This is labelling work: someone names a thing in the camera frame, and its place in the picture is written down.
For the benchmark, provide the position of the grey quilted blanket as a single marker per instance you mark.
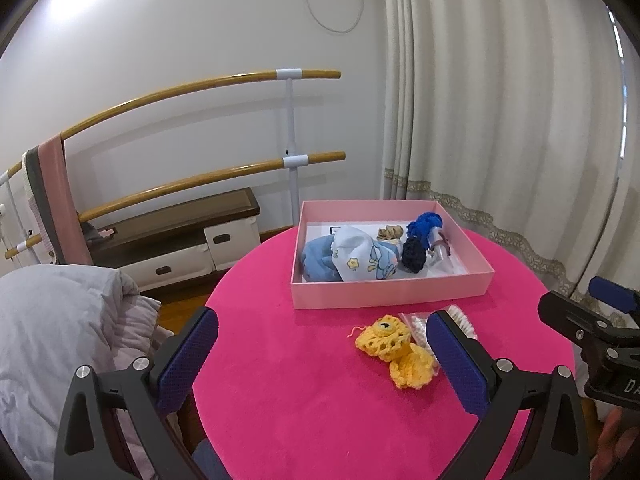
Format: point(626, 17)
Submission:
point(53, 320)

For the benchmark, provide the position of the royal blue knitted cloth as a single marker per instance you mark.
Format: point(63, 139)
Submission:
point(421, 228)

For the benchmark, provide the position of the navy knitted scrunchie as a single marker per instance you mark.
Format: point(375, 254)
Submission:
point(413, 256)

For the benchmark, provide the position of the white barre stand post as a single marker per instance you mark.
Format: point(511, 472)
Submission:
point(292, 159)

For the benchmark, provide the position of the pink shallow cardboard box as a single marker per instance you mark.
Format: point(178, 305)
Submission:
point(472, 272)

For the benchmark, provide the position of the wooden ballet bar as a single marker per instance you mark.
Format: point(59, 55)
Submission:
point(202, 85)
point(86, 217)

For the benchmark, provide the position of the lower wooden ballet bar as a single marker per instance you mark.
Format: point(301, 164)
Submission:
point(86, 217)

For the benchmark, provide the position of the pink grey hanging towel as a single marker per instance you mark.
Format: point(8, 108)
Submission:
point(51, 202)

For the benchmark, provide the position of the tan fabric scrunchie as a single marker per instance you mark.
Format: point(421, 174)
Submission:
point(389, 233)

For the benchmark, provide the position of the upper wooden ballet bar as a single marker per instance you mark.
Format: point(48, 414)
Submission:
point(202, 85)

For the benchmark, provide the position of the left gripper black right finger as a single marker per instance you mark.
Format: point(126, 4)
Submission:
point(553, 444)

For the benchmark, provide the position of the low brown white cabinet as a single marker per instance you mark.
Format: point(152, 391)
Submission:
point(182, 242)

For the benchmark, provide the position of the yellow crochet toy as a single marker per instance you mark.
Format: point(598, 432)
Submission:
point(390, 340)

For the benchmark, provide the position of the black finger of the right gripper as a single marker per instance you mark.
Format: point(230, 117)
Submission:
point(621, 298)
point(584, 327)

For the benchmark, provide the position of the cartoon print baby sock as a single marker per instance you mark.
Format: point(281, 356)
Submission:
point(359, 257)

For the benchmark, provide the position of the pink round table cover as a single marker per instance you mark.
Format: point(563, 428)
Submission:
point(285, 394)

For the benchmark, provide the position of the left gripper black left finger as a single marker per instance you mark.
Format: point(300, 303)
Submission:
point(91, 444)

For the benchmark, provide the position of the small clear plastic bag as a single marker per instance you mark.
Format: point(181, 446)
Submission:
point(439, 255)

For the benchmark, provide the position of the cream curtain with lace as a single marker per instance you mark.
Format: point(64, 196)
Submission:
point(521, 117)

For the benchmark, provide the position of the person's right hand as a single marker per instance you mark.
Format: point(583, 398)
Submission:
point(612, 445)

